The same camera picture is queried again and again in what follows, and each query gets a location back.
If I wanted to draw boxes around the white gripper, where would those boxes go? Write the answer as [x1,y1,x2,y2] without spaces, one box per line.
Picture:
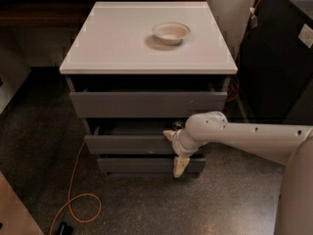
[163,129,200,178]

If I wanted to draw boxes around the grey drawer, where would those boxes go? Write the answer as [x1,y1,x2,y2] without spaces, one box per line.
[69,91,227,118]
[85,118,186,156]
[97,154,207,174]

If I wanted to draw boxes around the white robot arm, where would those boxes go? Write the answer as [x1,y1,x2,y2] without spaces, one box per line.
[163,112,313,235]

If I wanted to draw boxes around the grey top drawer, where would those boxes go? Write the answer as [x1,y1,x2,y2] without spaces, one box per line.
[69,91,227,118]

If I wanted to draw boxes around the grey bottom drawer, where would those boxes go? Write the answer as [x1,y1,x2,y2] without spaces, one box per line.
[97,154,207,174]

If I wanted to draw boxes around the white paper bowl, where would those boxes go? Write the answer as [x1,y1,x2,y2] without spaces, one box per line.
[153,23,190,46]

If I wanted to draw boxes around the white cabinet countertop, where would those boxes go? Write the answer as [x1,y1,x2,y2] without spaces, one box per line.
[60,2,237,74]

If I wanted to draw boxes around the brown wooden board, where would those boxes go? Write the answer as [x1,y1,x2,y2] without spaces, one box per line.
[0,172,44,235]

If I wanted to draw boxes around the orange extension cable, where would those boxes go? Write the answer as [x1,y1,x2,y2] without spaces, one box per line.
[48,140,103,235]

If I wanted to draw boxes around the black cable plug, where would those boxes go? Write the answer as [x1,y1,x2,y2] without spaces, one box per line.
[57,222,73,235]

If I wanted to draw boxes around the white wall socket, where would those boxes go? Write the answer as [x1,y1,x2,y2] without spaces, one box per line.
[298,23,313,48]

